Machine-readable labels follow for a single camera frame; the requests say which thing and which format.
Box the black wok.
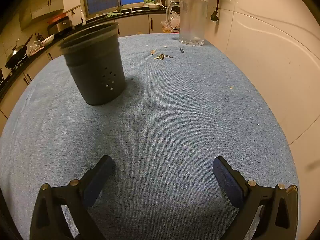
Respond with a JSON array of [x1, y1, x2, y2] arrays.
[[5, 34, 33, 69]]

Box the black power plug cable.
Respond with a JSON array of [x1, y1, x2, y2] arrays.
[[211, 0, 223, 22]]

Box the dark perforated utensil holder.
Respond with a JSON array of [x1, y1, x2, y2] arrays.
[[59, 21, 126, 106]]

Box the clear glass pitcher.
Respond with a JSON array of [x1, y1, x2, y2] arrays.
[[166, 0, 208, 46]]

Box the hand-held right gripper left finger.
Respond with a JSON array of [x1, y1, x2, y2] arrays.
[[29, 155, 113, 240]]

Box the chrome kitchen faucet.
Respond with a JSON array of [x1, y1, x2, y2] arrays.
[[105, 0, 123, 13]]

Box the blue tablecloth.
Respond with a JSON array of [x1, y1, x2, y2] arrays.
[[0, 33, 300, 240]]

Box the clear plastic bag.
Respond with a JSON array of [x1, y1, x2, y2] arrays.
[[160, 9, 181, 33]]

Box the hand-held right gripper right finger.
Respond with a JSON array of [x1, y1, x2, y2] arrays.
[[212, 156, 299, 240]]

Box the beige upper kitchen cabinets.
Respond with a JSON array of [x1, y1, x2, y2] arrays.
[[19, 0, 66, 30]]

